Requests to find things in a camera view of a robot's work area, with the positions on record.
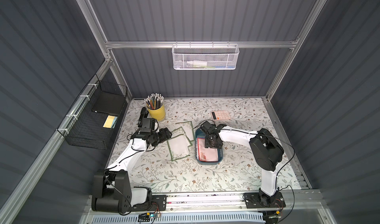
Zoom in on white wire mesh basket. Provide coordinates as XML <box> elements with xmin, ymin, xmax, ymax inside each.
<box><xmin>171</xmin><ymin>43</ymin><xmax>239</xmax><ymax>70</ymax></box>

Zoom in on pink calculator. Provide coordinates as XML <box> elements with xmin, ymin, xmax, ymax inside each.
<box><xmin>210</xmin><ymin>110</ymin><xmax>231</xmax><ymax>121</ymax></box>

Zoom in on yellow pencil cup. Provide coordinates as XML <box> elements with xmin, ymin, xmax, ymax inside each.
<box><xmin>147</xmin><ymin>105</ymin><xmax>166</xmax><ymax>122</ymax></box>

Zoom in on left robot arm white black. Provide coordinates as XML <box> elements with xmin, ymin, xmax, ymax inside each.
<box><xmin>92</xmin><ymin>118</ymin><xmax>172</xmax><ymax>216</ymax></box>

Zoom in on black notebook in basket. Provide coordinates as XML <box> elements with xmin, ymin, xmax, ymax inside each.
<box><xmin>92</xmin><ymin>91</ymin><xmax>125</xmax><ymax>116</ymax></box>

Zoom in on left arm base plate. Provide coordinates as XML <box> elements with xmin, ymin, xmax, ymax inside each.
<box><xmin>128</xmin><ymin>195</ymin><xmax>167</xmax><ymax>212</ymax></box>

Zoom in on yellow sticky note pad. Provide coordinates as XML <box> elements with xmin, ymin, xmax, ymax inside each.
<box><xmin>103</xmin><ymin>115</ymin><xmax>118</xmax><ymax>129</ymax></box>

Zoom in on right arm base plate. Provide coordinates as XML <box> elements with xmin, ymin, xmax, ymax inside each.
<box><xmin>242</xmin><ymin>191</ymin><xmax>286</xmax><ymax>209</ymax></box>

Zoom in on red bordered stationery paper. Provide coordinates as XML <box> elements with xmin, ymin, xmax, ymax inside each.
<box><xmin>197</xmin><ymin>137</ymin><xmax>219</xmax><ymax>162</ymax></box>

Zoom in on black stapler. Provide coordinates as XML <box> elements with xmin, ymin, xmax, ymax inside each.
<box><xmin>138</xmin><ymin>107</ymin><xmax>149</xmax><ymax>128</ymax></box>

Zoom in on small green circuit board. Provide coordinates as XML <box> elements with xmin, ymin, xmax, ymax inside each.
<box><xmin>138</xmin><ymin>213</ymin><xmax>161</xmax><ymax>223</ymax></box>

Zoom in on green floral stationery paper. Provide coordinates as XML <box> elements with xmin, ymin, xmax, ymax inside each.
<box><xmin>175</xmin><ymin>121</ymin><xmax>195</xmax><ymax>147</ymax></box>

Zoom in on teal plastic storage box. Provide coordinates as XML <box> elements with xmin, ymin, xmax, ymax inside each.
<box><xmin>195</xmin><ymin>129</ymin><xmax>223</xmax><ymax>165</ymax></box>

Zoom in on white perforated cable tray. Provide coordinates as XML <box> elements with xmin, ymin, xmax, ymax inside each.
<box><xmin>91</xmin><ymin>211</ymin><xmax>265</xmax><ymax>224</ymax></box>

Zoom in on white bottle in basket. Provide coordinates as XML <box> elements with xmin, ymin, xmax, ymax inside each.
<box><xmin>187</xmin><ymin>60</ymin><xmax>208</xmax><ymax>68</ymax></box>

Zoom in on black wire wall basket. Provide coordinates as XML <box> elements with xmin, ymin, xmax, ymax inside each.
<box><xmin>58</xmin><ymin>78</ymin><xmax>128</xmax><ymax>150</ymax></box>

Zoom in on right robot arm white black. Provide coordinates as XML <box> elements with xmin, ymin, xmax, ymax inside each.
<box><xmin>200</xmin><ymin>121</ymin><xmax>284</xmax><ymax>198</ymax></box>

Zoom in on bundle of pencils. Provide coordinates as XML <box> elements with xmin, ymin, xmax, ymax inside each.
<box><xmin>144</xmin><ymin>93</ymin><xmax>164</xmax><ymax>110</ymax></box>

